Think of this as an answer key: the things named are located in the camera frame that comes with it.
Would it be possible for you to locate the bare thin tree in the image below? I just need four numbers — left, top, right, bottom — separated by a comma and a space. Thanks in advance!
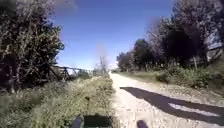
96, 45, 110, 76

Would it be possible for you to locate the wooden fence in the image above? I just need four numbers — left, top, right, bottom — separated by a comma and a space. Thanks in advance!
49, 64, 93, 82

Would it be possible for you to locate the pale gravel path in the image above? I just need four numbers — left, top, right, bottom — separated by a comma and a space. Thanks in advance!
109, 72, 224, 128

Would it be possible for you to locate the weedy grass verge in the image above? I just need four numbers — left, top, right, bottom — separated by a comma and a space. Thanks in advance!
0, 75, 118, 128

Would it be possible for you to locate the row of trees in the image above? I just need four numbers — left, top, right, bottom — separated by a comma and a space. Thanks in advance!
115, 0, 224, 73

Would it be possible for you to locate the robot's own part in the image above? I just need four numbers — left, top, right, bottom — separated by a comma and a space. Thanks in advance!
70, 115, 83, 128
136, 119, 149, 128

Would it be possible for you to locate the overgrown grass bank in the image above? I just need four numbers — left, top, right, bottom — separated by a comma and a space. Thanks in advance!
113, 58, 224, 98

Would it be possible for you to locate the large leafy bush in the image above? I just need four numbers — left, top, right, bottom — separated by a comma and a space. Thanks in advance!
0, 0, 66, 94

